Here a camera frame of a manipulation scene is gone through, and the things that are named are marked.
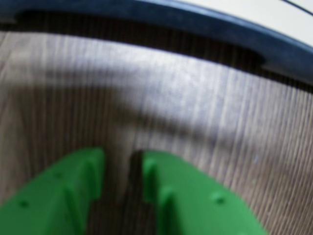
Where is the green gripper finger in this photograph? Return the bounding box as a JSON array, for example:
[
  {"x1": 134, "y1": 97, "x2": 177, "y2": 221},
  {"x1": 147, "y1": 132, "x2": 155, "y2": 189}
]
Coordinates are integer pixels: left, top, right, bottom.
[
  {"x1": 142, "y1": 150, "x2": 268, "y2": 235},
  {"x1": 0, "y1": 146, "x2": 106, "y2": 235}
]

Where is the foldable grid go board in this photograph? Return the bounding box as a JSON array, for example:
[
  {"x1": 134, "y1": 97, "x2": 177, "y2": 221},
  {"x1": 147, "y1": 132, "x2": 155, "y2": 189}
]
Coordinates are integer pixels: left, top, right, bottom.
[{"x1": 0, "y1": 0, "x2": 313, "y2": 93}]

